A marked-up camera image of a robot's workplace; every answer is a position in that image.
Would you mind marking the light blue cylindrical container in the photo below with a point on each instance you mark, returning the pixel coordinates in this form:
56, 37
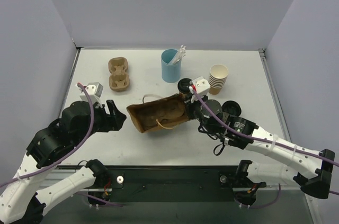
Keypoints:
171, 73

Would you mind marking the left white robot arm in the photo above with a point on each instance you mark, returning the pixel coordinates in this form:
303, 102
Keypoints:
23, 201

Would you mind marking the black plastic cup lid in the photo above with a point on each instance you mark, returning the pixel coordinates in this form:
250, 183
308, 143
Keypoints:
183, 85

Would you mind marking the brown paper bag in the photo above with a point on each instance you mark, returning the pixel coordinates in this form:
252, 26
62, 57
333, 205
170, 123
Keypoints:
135, 109

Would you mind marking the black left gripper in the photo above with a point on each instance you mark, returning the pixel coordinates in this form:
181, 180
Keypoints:
106, 117

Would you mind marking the stack of black cup lids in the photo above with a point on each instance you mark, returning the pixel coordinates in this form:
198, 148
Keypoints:
232, 108

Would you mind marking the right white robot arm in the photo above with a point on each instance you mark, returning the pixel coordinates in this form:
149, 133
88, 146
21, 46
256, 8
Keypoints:
310, 169

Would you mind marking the stack of brown paper cups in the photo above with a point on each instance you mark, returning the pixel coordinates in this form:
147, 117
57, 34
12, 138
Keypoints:
217, 77

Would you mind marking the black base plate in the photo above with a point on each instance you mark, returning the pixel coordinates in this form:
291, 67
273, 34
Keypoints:
132, 184

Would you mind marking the stack of pulp cup carriers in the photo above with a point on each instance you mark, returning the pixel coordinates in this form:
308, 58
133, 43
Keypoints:
119, 79

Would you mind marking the pulp cup carrier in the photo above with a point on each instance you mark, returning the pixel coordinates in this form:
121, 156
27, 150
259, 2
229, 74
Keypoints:
152, 116

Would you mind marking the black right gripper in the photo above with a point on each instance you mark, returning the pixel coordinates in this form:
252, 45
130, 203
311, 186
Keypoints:
190, 108

